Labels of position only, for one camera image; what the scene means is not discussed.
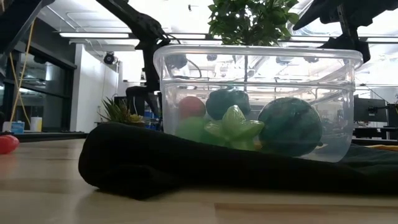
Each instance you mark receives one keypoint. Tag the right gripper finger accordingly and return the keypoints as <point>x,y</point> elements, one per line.
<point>314,15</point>
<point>351,43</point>

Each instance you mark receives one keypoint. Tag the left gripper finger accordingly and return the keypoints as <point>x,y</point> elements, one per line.
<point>139,107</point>
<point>155,107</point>

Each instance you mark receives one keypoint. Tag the pink peach toy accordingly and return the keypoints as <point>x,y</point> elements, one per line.
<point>191,107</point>

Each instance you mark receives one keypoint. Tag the light green lime toy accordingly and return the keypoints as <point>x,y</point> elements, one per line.
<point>189,129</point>

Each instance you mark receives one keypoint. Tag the green bell pepper toy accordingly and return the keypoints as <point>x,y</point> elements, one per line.
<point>227,101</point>

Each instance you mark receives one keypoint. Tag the light green starfruit toy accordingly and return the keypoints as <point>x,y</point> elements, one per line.
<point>236,127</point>

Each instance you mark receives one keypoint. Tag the striped green watermelon toy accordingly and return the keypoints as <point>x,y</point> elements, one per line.
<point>290,127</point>

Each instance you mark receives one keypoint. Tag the small red tomato toy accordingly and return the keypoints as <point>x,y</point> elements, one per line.
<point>7,144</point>

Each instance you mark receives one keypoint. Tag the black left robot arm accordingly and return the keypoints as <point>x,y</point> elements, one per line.
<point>146,28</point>

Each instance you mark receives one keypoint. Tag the clear plastic tupperware container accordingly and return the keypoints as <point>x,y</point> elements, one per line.
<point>342,124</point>

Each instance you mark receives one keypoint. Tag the black computer monitor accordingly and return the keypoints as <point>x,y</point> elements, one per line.
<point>393,115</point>
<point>119,101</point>
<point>370,109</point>

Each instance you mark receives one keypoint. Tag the small potted succulent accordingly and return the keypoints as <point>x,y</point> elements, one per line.
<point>118,113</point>

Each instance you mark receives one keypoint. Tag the black cloth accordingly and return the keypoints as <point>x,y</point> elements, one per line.
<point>155,161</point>

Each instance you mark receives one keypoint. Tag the leafy plant in black pot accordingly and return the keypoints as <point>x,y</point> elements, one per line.
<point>248,21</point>

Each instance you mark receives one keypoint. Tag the white cylinder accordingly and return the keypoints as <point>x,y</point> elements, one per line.
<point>36,124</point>

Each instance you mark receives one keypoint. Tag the yellow cloth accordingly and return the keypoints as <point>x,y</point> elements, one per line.
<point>384,147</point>

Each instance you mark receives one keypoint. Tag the blue and white box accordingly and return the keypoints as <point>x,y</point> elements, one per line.
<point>14,127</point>

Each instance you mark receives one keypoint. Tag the ceiling security camera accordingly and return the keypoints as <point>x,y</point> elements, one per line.
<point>109,58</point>

